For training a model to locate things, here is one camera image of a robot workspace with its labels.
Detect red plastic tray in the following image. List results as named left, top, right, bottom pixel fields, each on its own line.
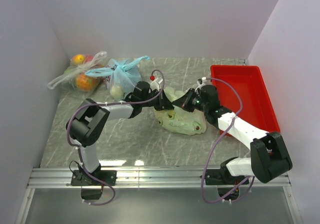
left=210, top=65, right=280, bottom=132

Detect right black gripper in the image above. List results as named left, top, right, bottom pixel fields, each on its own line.
left=172, top=88, right=209, bottom=113

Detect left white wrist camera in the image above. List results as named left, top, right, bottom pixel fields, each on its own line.
left=150, top=75, right=163, bottom=91

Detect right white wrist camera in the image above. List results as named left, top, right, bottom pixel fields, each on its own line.
left=195, top=77, right=207, bottom=92

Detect light green plastic bag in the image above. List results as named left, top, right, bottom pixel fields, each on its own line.
left=152, top=86, right=208, bottom=136

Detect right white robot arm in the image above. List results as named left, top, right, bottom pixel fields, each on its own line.
left=172, top=85, right=293, bottom=184

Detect aluminium rail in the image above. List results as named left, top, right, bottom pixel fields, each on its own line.
left=24, top=166, right=292, bottom=190

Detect blue tied plastic bag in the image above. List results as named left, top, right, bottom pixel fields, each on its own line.
left=85, top=56, right=150, bottom=101

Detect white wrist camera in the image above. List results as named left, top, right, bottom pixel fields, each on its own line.
left=150, top=75, right=163, bottom=91
left=195, top=77, right=207, bottom=92

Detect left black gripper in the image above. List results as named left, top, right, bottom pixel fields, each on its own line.
left=141, top=89, right=177, bottom=111

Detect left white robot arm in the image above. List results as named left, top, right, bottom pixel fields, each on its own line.
left=66, top=78, right=174, bottom=185

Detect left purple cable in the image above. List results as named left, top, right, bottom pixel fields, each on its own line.
left=67, top=69, right=166, bottom=206

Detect clear tied fruit bag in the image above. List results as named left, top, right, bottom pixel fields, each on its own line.
left=47, top=51, right=108, bottom=92

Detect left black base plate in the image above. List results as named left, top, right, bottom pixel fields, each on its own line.
left=70, top=169, right=117, bottom=203

